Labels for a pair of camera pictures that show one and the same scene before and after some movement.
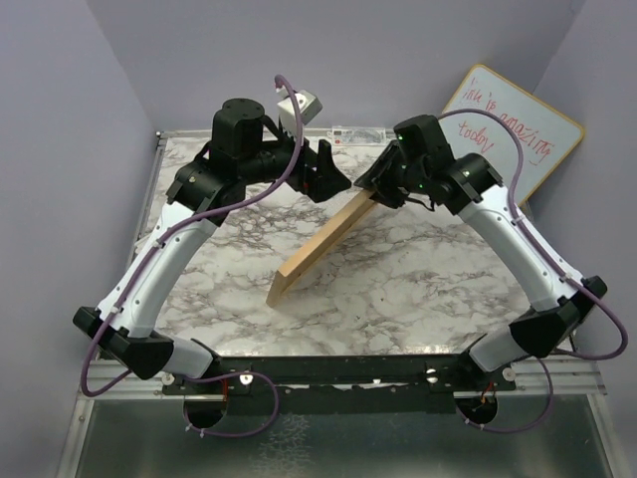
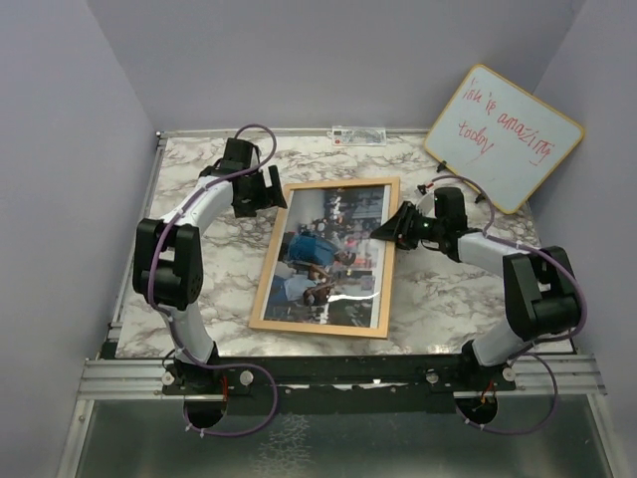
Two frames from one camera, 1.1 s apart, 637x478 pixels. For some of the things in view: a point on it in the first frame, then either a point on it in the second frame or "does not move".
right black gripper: x=378 y=173 → x=398 y=227
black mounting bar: x=347 y=384 does not move
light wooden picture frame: x=347 y=218 → x=259 y=309
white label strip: x=355 y=136 does not move
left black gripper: x=318 y=174 → x=270 y=196
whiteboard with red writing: x=549 y=136 does not move
